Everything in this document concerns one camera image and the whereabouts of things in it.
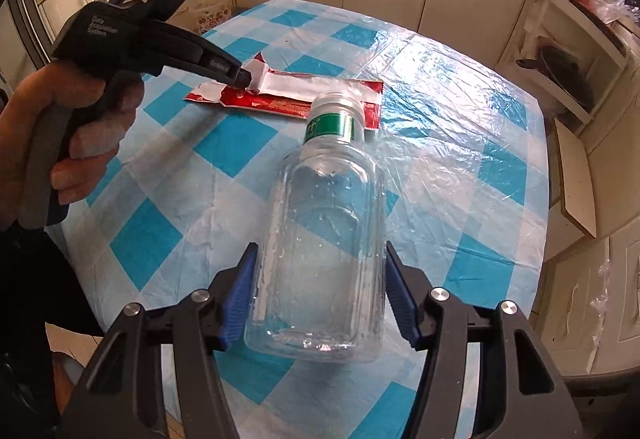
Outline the black frying pan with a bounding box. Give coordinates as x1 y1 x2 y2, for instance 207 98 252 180
516 44 597 111

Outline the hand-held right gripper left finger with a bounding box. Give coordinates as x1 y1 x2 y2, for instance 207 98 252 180
60 241 260 439

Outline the white stool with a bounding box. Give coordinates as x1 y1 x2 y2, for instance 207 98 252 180
547 116 599 240

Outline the clear plastic bottle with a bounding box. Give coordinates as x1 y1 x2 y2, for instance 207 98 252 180
243 91 389 364

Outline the cream drawer cabinet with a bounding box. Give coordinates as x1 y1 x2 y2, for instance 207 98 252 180
529 218 640 376

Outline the blue white checked tablecloth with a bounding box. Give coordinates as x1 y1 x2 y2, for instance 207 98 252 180
44 0 554 439

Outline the red white wrapper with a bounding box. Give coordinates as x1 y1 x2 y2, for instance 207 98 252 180
182 51 385 131

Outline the white shelf rack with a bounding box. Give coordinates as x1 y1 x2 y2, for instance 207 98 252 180
499 0 629 136

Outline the clear plastic film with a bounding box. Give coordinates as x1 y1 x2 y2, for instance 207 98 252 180
589 258 622 361

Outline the person's left forearm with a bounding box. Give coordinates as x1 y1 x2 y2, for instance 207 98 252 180
0 216 109 439

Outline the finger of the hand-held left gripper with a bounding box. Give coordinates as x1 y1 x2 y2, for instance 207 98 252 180
149 18 252 88

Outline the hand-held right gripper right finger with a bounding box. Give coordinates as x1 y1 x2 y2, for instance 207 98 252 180
385 240 574 439

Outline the floral patterned bin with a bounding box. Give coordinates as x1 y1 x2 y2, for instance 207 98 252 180
174 0 237 38

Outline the person's left hand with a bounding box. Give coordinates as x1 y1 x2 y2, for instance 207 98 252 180
0 62 146 226

